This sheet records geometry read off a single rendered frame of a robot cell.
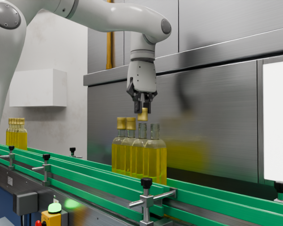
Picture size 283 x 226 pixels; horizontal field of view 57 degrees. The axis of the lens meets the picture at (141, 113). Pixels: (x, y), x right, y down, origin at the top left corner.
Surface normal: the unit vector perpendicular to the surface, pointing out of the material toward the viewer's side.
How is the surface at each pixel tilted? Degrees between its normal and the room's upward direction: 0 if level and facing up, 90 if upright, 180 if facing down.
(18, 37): 104
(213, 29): 90
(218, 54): 90
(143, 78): 92
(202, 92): 90
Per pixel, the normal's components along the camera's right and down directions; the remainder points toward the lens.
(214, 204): -0.73, -0.01
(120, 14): -0.14, -0.13
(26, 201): 0.68, -0.02
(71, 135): -0.37, -0.02
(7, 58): 0.57, 0.62
